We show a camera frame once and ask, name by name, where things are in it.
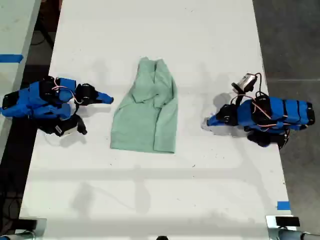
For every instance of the silver gripper camera box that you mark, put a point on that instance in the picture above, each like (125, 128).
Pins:
(245, 82)

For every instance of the small round black object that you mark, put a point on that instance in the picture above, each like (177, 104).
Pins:
(161, 238)

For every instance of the small black box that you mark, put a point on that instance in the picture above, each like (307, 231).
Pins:
(287, 221)
(28, 223)

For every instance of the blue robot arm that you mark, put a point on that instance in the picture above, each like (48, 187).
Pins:
(280, 112)
(35, 100)

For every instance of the long blue tape strip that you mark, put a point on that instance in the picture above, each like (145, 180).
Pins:
(11, 58)

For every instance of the pale green T-shirt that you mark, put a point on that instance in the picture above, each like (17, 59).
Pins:
(142, 117)

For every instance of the short blue tape piece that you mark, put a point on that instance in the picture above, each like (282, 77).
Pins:
(283, 205)

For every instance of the white side table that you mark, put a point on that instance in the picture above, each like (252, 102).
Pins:
(12, 32)

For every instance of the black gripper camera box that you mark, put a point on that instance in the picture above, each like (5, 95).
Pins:
(66, 127)

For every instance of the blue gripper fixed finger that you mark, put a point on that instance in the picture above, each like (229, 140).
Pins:
(214, 119)
(104, 96)

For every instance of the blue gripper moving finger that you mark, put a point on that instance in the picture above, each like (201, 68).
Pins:
(101, 101)
(217, 123)

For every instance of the metal table clamp plate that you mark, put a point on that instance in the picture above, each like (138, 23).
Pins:
(41, 228)
(271, 225)

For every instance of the grey pipe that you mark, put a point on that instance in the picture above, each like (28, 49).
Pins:
(15, 236)
(292, 235)

